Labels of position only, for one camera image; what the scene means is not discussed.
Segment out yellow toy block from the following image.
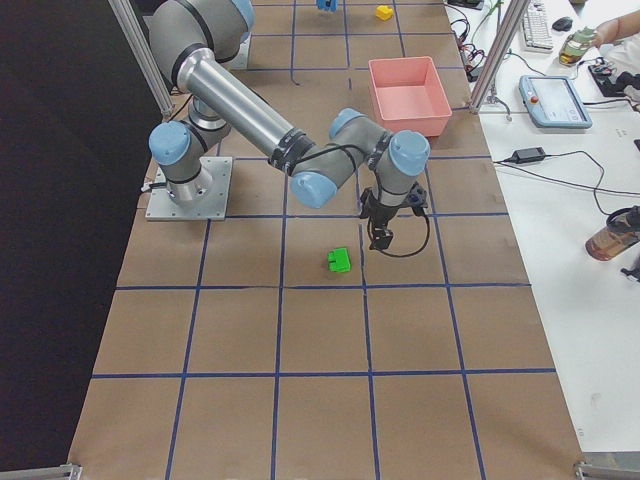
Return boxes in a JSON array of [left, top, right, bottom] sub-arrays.
[[375, 5, 394, 21]]

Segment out white keyboard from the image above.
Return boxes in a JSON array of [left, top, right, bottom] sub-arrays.
[[520, 0, 554, 54]]

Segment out black computer mouse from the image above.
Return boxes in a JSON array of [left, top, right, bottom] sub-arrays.
[[551, 16, 573, 32]]

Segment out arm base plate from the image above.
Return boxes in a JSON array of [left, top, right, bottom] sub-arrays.
[[145, 156, 233, 221], [220, 34, 251, 70]]

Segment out aluminium frame post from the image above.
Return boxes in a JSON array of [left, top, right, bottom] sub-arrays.
[[469, 0, 529, 121]]

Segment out brown drink bottle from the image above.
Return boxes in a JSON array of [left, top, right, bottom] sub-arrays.
[[585, 206, 639, 261]]

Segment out green toy block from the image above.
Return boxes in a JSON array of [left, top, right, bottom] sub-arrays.
[[327, 247, 352, 273]]

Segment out blue teach pendant tablet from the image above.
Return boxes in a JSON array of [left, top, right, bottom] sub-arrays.
[[518, 75, 592, 129]]

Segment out brown paper table mat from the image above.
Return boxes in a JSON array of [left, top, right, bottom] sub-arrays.
[[69, 1, 580, 479]]

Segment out blue toy block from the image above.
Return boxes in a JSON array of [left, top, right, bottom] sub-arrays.
[[315, 0, 338, 12]]

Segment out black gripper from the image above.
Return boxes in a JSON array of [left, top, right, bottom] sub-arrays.
[[359, 182, 427, 250]]

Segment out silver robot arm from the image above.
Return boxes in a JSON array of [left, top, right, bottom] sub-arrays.
[[149, 1, 430, 253]]

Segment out person's hand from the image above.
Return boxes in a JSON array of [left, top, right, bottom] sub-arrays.
[[591, 18, 626, 48]]

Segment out black power adapter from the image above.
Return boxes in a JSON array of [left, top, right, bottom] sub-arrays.
[[509, 147, 547, 164]]

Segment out green tea bottle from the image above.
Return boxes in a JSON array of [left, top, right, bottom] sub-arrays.
[[558, 27, 597, 66]]

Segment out pink plastic box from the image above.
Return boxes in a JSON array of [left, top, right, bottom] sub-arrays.
[[368, 56, 452, 137]]

